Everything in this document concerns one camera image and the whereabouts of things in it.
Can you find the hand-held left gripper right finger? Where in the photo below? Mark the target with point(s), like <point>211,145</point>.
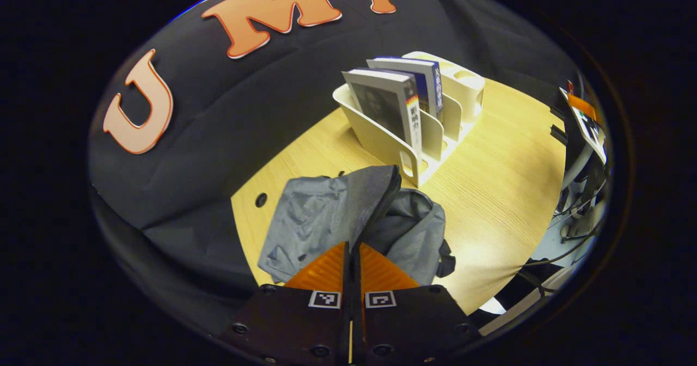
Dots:
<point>408,322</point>

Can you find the white side table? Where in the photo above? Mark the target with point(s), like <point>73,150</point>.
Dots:
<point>591,137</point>

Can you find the blue cover book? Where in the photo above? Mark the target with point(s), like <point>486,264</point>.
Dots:
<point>430,91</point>

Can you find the white bookshelf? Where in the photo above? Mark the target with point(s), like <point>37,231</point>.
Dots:
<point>381,137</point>

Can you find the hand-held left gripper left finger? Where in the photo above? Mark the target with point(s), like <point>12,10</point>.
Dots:
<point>305,322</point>

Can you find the grey schoolbag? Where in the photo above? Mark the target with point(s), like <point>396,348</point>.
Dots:
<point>305,219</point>

